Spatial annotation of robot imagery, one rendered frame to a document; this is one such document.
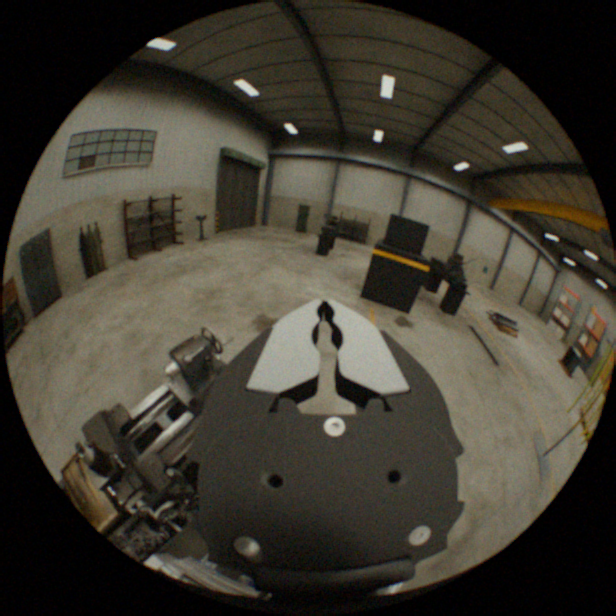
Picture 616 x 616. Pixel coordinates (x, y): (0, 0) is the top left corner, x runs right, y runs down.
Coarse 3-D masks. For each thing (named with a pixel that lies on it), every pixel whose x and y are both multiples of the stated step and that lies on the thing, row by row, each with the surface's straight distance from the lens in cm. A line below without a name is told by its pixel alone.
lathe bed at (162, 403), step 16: (144, 400) 106; (160, 400) 105; (176, 400) 101; (144, 416) 105; (160, 416) 101; (176, 416) 110; (192, 416) 91; (128, 432) 106; (144, 432) 102; (160, 432) 110; (176, 432) 91; (192, 432) 88; (144, 448) 111; (160, 448) 92; (176, 448) 88; (176, 464) 95; (112, 496) 105; (128, 512) 109; (112, 528) 120
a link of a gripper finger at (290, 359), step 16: (320, 304) 12; (288, 320) 10; (304, 320) 10; (320, 320) 12; (272, 336) 9; (288, 336) 9; (304, 336) 9; (272, 352) 8; (288, 352) 8; (304, 352) 8; (256, 368) 8; (272, 368) 7; (288, 368) 7; (304, 368) 7; (256, 384) 7; (272, 384) 7; (288, 384) 7; (304, 384) 7; (304, 400) 8
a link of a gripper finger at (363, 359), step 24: (336, 312) 11; (336, 336) 10; (360, 336) 9; (336, 360) 8; (360, 360) 8; (384, 360) 8; (336, 384) 8; (360, 384) 7; (384, 384) 7; (360, 408) 9
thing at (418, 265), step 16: (400, 224) 418; (416, 224) 421; (384, 240) 418; (400, 240) 419; (416, 240) 422; (384, 256) 381; (400, 256) 382; (416, 256) 388; (368, 272) 390; (384, 272) 388; (400, 272) 389; (416, 272) 392; (368, 288) 400; (384, 288) 398; (400, 288) 398; (416, 288) 402; (384, 304) 412; (400, 304) 412
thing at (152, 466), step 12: (120, 408) 106; (108, 420) 105; (120, 420) 103; (132, 420) 104; (120, 432) 103; (120, 444) 96; (132, 456) 94; (156, 456) 88; (144, 468) 89; (156, 468) 86; (144, 480) 86; (156, 480) 85; (168, 480) 83; (156, 492) 84
